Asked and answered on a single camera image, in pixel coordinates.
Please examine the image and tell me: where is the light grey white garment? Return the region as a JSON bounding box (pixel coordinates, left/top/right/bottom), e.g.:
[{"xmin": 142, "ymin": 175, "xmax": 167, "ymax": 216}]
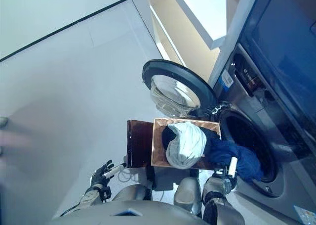
[{"xmin": 165, "ymin": 122, "xmax": 207, "ymax": 170}]

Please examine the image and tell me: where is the grey robot torso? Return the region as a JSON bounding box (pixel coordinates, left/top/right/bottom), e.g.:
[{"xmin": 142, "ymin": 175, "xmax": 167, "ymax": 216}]
[{"xmin": 51, "ymin": 200, "xmax": 205, "ymax": 225}]

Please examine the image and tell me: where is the silver right robot leg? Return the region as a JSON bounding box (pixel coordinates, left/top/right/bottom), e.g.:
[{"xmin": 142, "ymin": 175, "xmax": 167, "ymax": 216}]
[{"xmin": 174, "ymin": 177, "xmax": 202, "ymax": 215}]

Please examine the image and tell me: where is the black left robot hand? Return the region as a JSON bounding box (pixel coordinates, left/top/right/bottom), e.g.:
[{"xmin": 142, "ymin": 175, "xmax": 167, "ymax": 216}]
[{"xmin": 89, "ymin": 160, "xmax": 127, "ymax": 188}]

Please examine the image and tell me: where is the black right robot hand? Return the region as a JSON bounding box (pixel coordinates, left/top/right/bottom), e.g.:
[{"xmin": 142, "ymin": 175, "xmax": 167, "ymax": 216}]
[{"xmin": 214, "ymin": 157, "xmax": 238, "ymax": 183}]

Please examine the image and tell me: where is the blue energy label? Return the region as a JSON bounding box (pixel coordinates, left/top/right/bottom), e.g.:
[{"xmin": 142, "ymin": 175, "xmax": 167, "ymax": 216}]
[{"xmin": 292, "ymin": 205, "xmax": 314, "ymax": 222}]

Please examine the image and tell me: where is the navy blue garment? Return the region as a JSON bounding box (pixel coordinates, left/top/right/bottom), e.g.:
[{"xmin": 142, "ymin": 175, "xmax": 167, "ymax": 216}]
[{"xmin": 209, "ymin": 138, "xmax": 264, "ymax": 181}]

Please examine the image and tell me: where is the grey front-load washing machine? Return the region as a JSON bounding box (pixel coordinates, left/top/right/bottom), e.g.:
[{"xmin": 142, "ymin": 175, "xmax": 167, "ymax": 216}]
[{"xmin": 204, "ymin": 43, "xmax": 316, "ymax": 225}]

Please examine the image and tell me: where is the light wicker laundry basket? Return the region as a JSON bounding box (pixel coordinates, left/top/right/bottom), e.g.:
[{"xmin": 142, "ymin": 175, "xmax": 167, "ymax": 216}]
[{"xmin": 150, "ymin": 118, "xmax": 222, "ymax": 170}]

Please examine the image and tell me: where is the small blue white sticker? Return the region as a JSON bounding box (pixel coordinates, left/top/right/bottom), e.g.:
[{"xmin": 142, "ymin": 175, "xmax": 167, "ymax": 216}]
[{"xmin": 221, "ymin": 70, "xmax": 234, "ymax": 87}]

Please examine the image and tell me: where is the glossy dark brown stool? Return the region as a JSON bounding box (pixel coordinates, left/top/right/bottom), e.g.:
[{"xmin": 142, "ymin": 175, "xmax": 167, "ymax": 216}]
[{"xmin": 126, "ymin": 120, "xmax": 155, "ymax": 168}]

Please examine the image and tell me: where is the round glass washing machine door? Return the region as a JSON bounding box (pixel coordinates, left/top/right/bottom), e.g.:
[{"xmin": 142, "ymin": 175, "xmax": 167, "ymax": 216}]
[{"xmin": 141, "ymin": 59, "xmax": 218, "ymax": 118}]

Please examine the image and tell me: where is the white counter cabinet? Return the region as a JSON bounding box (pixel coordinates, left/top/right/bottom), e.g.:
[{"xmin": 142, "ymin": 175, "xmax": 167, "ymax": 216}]
[{"xmin": 128, "ymin": 0, "xmax": 228, "ymax": 65}]

